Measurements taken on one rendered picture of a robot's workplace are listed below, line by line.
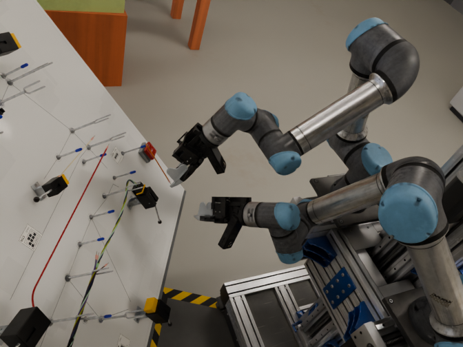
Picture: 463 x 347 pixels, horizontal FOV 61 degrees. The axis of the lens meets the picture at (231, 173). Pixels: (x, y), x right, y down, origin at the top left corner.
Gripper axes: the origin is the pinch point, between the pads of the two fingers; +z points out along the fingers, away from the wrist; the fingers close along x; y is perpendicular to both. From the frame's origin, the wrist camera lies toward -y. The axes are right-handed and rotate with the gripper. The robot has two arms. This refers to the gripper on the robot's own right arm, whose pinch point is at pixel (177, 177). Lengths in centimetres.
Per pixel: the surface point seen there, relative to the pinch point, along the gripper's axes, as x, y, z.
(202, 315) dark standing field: -25, -80, 98
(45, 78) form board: -6.3, 46.4, 1.8
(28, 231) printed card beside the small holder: 33.2, 27.5, 11.2
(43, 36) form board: -17, 54, -2
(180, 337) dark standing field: -10, -72, 103
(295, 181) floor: -153, -128, 67
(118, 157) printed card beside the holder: -9.8, 15.9, 15.6
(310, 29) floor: -448, -138, 42
